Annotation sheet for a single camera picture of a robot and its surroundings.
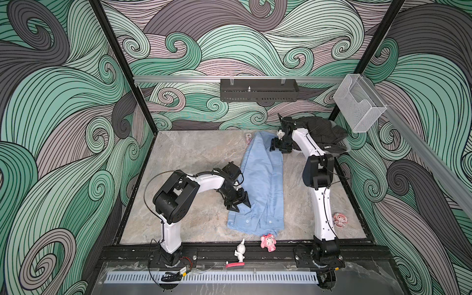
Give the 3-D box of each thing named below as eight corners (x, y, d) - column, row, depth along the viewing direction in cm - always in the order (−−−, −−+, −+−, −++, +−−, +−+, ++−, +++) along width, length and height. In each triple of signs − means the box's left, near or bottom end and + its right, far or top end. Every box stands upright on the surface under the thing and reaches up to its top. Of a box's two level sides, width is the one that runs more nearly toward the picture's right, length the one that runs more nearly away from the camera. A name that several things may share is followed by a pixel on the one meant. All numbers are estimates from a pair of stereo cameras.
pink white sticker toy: (335, 227, 83) (338, 225, 80) (331, 215, 87) (334, 212, 84) (346, 227, 83) (349, 225, 80) (341, 215, 87) (344, 212, 84)
